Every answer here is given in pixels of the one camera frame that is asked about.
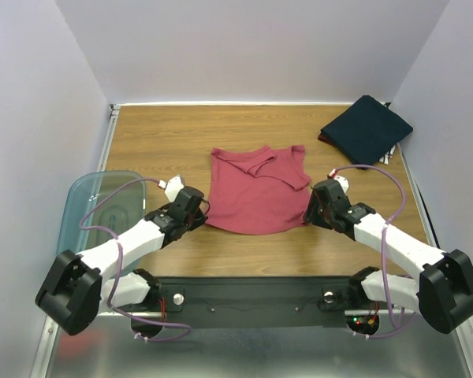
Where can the folded dark red garment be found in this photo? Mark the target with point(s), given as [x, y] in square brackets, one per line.
[325, 139]

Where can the folded navy tank top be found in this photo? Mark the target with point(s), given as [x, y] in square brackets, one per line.
[366, 130]

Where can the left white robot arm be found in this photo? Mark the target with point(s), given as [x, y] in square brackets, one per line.
[79, 286]

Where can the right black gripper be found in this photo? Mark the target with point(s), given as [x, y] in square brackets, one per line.
[315, 210]

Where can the clear blue plastic bin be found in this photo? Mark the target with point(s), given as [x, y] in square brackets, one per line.
[109, 199]

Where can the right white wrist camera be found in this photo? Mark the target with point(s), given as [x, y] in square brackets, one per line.
[334, 174]

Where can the folded white patterned garment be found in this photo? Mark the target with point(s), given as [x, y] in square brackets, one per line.
[385, 160]

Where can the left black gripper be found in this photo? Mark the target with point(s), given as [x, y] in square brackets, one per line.
[199, 221]

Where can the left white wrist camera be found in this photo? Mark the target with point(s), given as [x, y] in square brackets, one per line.
[171, 187]

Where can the aluminium frame rail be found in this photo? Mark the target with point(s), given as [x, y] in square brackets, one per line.
[107, 142]

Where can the red tank top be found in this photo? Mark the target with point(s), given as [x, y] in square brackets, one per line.
[260, 192]

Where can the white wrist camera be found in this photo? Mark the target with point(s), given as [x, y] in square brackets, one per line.
[171, 187]
[334, 174]

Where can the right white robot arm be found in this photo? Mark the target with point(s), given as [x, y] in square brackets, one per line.
[438, 285]

